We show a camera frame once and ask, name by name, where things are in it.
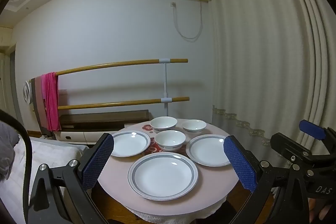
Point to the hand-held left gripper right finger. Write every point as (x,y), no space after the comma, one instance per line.
(240,163)

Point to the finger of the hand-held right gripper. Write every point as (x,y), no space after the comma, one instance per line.
(288,148)
(312,129)

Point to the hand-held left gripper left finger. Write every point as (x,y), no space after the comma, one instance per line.
(97,158)

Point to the white plate grey patterned rim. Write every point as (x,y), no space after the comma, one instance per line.
(130,142)
(207,150)
(162,176)

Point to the white bowl grey band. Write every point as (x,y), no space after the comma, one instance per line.
(194,125)
(163,123)
(170,140)

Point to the person's right hand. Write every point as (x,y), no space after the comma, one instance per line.
(315,212)

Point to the brown and white cabinet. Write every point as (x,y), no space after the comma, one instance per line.
(92,119)

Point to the bed with white blanket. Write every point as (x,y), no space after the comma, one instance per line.
(52,153)

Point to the pink hanging cloth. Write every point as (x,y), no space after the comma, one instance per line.
(51,98)

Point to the brown grey hanging cloth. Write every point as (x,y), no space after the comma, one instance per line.
(39,103)

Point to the cream pleated curtain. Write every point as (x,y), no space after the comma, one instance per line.
(262,56)

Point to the grey pillow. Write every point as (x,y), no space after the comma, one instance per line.
(8,150)

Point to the white standing fan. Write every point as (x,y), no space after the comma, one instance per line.
(27,91)

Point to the white panel door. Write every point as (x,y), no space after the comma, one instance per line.
(6,87)

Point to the wooden barre rail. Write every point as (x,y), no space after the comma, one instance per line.
(105,66)
(105,104)

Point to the white barre post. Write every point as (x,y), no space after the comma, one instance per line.
(166,82)

